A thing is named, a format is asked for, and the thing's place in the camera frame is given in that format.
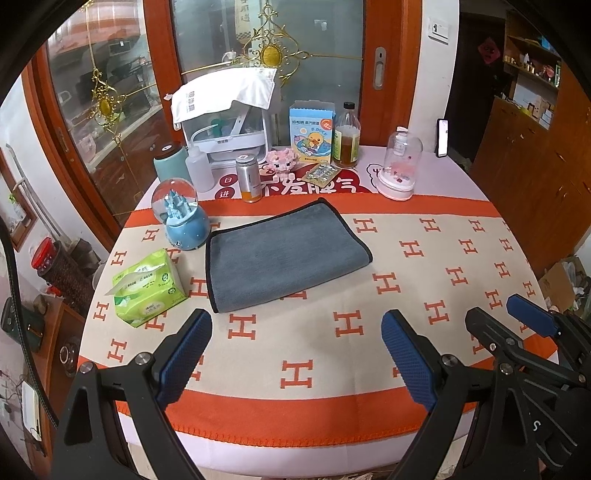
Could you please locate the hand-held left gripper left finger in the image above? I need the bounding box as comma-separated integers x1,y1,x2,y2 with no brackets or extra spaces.
53,308,213,480

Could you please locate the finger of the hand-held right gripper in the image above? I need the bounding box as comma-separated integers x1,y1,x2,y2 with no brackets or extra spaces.
465,308,588,389
506,294,591,366

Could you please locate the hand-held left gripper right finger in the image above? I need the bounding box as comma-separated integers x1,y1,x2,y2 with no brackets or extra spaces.
381,309,543,480

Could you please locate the grey towel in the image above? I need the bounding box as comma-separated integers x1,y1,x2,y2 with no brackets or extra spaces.
205,198,374,315

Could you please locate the cardboard box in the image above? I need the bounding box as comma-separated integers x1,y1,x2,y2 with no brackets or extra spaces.
538,256,591,315

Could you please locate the green tissue pack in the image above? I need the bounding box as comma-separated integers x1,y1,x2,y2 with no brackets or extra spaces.
104,248,188,328

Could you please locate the orange patterned blanket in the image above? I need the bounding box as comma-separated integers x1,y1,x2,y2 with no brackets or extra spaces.
76,196,555,444

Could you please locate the blue castle snow globe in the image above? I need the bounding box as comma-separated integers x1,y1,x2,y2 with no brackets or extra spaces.
151,178,209,251

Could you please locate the wooden side cabinet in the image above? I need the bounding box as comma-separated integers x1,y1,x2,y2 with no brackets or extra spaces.
39,300,86,467

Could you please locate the red-lid jar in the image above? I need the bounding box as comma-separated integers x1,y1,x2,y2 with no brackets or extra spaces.
44,240,95,303

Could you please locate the red lid jar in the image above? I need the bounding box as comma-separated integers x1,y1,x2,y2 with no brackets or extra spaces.
30,237,58,278

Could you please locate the white squeeze bottle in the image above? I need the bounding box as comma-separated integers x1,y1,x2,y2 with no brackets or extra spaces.
185,145,217,193

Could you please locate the silver orange can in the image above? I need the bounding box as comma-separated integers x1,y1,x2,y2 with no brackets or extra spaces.
235,154,263,204

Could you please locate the pink glass dome ornament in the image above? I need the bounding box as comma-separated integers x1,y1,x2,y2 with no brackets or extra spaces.
374,127,424,201

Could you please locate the teal thermos bottle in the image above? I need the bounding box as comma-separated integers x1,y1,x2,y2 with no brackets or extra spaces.
154,142,192,195

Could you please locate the blister pill pack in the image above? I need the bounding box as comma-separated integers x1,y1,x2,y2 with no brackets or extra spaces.
302,162,342,185

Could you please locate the pink block pig toy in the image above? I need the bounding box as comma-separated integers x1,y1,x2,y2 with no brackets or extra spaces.
263,148,296,175

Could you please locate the white sterilizer box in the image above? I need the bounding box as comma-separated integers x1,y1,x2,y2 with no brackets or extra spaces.
181,108,271,174

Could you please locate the brown glass bottle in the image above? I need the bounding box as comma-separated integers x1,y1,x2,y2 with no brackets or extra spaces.
333,102,361,169

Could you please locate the wooden framed glass door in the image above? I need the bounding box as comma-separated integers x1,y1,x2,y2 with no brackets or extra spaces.
143,0,423,148
23,0,171,227

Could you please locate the blue duck print box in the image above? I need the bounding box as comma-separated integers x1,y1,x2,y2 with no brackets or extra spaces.
289,102,336,164

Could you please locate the red door ornament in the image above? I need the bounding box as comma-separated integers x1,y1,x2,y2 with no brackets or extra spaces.
478,39,502,65

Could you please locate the white cloth bag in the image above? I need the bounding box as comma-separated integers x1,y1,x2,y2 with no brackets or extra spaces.
170,67,280,130

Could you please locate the wooden picture frame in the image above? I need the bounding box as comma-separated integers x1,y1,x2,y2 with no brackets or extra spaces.
0,161,38,252

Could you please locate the wooden wall shelf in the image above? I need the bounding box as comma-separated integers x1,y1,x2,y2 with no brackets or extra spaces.
501,9,566,130

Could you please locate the silver door handle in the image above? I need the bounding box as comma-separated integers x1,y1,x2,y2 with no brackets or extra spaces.
373,46,387,89

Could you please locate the white wall switch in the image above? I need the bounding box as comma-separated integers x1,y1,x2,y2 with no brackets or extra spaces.
427,17,451,44

